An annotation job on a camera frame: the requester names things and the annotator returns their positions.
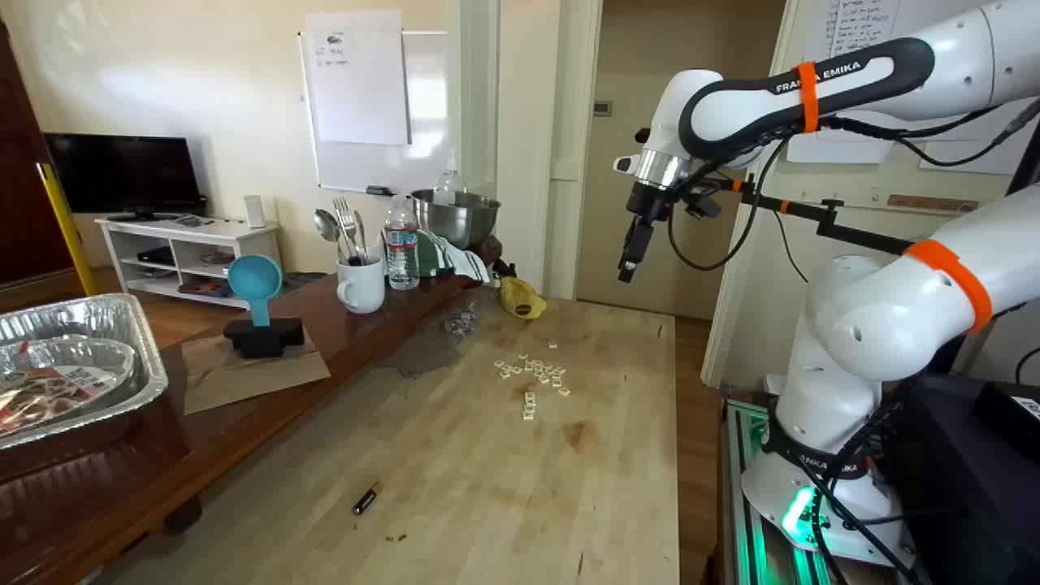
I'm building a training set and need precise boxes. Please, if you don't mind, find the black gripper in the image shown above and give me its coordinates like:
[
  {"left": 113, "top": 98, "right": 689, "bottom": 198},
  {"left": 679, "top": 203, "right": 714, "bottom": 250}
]
[{"left": 618, "top": 183, "right": 664, "bottom": 286}]

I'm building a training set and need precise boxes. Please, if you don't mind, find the yellow banana-shaped object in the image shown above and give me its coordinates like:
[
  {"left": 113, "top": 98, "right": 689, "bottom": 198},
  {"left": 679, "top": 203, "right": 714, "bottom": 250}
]
[{"left": 496, "top": 274, "right": 549, "bottom": 325}]

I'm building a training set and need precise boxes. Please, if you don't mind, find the stainless steel mixing bowl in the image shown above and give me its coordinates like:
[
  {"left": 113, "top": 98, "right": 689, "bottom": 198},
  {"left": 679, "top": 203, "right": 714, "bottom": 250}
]
[{"left": 430, "top": 192, "right": 502, "bottom": 250}]

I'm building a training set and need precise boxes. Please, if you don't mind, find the green striped white towel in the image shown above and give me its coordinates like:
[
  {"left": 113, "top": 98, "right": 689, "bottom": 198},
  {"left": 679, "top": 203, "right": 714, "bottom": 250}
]
[{"left": 417, "top": 227, "right": 496, "bottom": 288}]

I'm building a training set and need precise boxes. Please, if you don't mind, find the crumpled clear plastic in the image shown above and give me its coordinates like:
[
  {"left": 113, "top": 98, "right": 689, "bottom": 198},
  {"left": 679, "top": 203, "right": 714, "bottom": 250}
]
[{"left": 435, "top": 303, "right": 487, "bottom": 342}]

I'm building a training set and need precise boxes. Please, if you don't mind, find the clear pump soap dispenser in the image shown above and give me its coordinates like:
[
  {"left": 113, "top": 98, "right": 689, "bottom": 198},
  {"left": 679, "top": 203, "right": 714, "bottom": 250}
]
[{"left": 431, "top": 166, "right": 463, "bottom": 207}]

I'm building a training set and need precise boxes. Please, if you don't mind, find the clear plastic water bottle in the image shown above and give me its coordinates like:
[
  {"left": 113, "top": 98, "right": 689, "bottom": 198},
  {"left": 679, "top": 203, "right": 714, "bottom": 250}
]
[{"left": 380, "top": 198, "right": 421, "bottom": 291}]

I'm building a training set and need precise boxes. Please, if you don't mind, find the beige door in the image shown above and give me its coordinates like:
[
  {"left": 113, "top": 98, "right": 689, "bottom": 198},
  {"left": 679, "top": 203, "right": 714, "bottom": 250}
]
[{"left": 571, "top": 0, "right": 787, "bottom": 325}]

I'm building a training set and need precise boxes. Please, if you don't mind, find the white whiteboard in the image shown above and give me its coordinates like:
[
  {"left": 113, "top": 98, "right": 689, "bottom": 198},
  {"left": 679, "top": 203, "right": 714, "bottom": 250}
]
[{"left": 294, "top": 10, "right": 456, "bottom": 198}]

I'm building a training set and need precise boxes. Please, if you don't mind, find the white ceramic mug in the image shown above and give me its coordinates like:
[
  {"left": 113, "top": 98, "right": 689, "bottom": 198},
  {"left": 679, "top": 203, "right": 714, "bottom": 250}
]
[{"left": 334, "top": 254, "right": 389, "bottom": 317}]

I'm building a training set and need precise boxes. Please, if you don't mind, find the metal fork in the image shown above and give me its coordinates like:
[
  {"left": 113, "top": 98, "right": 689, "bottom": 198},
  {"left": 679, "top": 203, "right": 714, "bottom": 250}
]
[{"left": 341, "top": 198, "right": 371, "bottom": 262}]

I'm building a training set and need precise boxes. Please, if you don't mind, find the metal spoon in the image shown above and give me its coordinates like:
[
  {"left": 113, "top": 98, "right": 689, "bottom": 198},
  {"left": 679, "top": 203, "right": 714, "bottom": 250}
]
[{"left": 311, "top": 203, "right": 354, "bottom": 271}]

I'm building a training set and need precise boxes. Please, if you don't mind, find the white flip chart paper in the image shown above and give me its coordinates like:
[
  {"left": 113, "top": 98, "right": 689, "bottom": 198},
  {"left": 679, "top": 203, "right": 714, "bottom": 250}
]
[{"left": 301, "top": 10, "right": 412, "bottom": 150}]

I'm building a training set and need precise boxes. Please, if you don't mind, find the black funnel base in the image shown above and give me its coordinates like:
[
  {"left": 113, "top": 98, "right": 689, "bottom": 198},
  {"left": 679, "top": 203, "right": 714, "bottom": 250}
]
[{"left": 220, "top": 315, "right": 310, "bottom": 362}]

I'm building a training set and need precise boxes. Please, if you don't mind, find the black tripod stand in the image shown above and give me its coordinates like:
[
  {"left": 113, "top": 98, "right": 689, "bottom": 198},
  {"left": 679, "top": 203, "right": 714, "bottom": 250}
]
[{"left": 1000, "top": 106, "right": 1040, "bottom": 203}]

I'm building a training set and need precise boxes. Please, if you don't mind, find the black controller box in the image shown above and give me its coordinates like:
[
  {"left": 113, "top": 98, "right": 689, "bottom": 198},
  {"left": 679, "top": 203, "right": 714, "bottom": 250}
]
[{"left": 892, "top": 369, "right": 1040, "bottom": 585}]

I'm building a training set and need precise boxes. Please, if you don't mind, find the brown paper mat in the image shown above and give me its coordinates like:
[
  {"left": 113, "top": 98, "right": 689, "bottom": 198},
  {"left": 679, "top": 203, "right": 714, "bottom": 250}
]
[{"left": 175, "top": 320, "right": 334, "bottom": 420}]

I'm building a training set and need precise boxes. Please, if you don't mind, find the white shelf unit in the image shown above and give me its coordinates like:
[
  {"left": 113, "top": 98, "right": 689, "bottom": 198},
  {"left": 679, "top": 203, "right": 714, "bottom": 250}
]
[{"left": 93, "top": 214, "right": 287, "bottom": 311}]

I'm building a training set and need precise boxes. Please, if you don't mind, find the large aluminium foil tray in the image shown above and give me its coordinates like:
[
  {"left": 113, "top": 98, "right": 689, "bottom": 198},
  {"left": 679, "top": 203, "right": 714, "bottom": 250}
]
[{"left": 0, "top": 288, "right": 171, "bottom": 454}]

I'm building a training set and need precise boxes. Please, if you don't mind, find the black flat television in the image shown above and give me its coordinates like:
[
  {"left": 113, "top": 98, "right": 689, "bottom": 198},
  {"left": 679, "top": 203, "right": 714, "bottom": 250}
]
[{"left": 43, "top": 131, "right": 212, "bottom": 221}]

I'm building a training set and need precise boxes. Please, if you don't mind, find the yellow stick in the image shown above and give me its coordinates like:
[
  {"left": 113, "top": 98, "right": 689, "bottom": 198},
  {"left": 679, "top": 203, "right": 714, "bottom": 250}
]
[{"left": 33, "top": 159, "right": 99, "bottom": 300}]

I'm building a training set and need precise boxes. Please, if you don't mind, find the dark wooden table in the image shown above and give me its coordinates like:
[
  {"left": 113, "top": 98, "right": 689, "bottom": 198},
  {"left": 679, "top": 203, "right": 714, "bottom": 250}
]
[{"left": 0, "top": 229, "right": 512, "bottom": 585}]

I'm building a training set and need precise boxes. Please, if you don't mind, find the small aluminium foil tray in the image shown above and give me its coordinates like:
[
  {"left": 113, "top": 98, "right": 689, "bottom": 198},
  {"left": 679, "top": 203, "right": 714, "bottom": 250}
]
[{"left": 0, "top": 332, "right": 143, "bottom": 437}]

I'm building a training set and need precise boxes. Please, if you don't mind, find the dark brown cabinet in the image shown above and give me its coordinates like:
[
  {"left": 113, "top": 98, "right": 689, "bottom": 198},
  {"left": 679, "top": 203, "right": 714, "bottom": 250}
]
[{"left": 0, "top": 20, "right": 73, "bottom": 286}]

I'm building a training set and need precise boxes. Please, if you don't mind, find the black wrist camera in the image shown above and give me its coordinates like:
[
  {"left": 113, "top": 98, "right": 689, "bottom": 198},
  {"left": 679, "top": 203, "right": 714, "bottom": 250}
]
[{"left": 681, "top": 183, "right": 723, "bottom": 221}]

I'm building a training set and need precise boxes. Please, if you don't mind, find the black camera mount rod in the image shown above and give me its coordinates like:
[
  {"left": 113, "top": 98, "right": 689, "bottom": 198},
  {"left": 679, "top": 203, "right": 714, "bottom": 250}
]
[{"left": 710, "top": 174, "right": 913, "bottom": 261}]

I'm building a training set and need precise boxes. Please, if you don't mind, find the orange velcro strap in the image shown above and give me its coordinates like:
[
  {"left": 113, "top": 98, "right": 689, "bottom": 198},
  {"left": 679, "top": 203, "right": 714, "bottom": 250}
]
[{"left": 795, "top": 57, "right": 826, "bottom": 136}]

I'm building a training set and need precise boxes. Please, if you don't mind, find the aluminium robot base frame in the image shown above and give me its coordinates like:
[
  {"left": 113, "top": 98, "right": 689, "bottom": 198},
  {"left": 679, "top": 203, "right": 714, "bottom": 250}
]
[{"left": 718, "top": 392, "right": 922, "bottom": 585}]

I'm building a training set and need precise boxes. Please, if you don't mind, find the black base cable bundle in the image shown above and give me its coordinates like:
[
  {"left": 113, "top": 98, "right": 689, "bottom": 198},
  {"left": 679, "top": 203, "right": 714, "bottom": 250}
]
[{"left": 760, "top": 400, "right": 922, "bottom": 577}]

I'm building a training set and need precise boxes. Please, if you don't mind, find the handwritten white wall paper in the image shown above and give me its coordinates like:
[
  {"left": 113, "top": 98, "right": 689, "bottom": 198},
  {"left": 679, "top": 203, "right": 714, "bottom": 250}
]
[{"left": 772, "top": 0, "right": 1040, "bottom": 174}]

